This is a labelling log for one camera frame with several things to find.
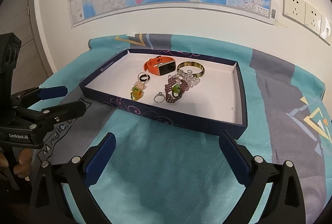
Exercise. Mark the person's left hand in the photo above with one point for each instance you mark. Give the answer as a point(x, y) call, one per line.
point(24, 165)

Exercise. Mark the dark blue shallow box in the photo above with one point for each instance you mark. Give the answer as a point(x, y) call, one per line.
point(198, 92)

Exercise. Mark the orange smart watch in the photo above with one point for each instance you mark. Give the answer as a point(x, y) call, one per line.
point(160, 65)

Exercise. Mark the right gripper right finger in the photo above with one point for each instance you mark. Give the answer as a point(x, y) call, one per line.
point(285, 203)

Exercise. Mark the white wall socket middle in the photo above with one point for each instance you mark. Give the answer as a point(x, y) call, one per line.
point(312, 19)

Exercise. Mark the white wall socket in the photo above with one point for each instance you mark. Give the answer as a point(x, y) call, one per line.
point(312, 19)
point(294, 10)

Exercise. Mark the white wall switch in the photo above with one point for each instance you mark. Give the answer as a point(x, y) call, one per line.
point(326, 30)

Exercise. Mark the tortoiseshell bangle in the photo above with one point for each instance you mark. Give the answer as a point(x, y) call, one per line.
point(196, 69)

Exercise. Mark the dark bead bracelet green stone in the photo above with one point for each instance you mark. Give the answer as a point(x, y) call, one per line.
point(174, 89)

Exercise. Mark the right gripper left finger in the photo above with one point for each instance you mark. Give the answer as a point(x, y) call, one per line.
point(48, 203)

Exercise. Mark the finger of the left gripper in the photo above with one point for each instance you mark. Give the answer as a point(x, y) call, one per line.
point(26, 128)
point(31, 96)

